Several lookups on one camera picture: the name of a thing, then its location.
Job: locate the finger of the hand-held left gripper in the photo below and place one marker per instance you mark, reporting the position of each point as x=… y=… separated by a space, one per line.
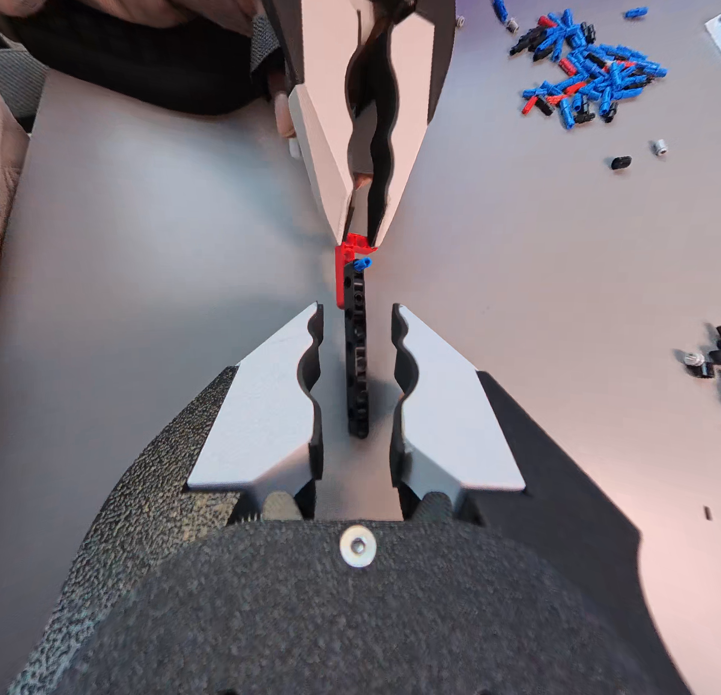
x=324 y=87
x=414 y=87

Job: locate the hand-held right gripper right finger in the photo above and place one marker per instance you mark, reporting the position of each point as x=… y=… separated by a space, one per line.
x=450 y=425

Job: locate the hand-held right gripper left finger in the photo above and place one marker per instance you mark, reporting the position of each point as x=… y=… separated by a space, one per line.
x=259 y=425

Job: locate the black lego beam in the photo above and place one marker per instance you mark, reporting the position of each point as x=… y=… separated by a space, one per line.
x=356 y=368

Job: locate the red angled lego beam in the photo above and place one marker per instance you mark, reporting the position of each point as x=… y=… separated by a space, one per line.
x=340 y=278

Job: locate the blue lego friction pin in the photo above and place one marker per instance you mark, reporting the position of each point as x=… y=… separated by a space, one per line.
x=499 y=7
x=363 y=264
x=635 y=13

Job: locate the pile of blue lego pins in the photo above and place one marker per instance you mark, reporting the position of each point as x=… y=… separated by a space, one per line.
x=591 y=70

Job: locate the person's left hand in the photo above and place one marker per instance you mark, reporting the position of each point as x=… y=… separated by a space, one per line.
x=283 y=115

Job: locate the black cloth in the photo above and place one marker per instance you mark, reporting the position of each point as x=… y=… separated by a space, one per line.
x=141 y=70

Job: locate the white paper sheet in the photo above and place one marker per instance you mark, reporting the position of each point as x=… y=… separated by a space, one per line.
x=714 y=31

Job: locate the grey woven fabric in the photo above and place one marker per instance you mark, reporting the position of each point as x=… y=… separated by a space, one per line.
x=22 y=81

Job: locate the person's beige sweatshirt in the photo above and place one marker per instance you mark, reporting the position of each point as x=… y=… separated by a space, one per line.
x=11 y=171

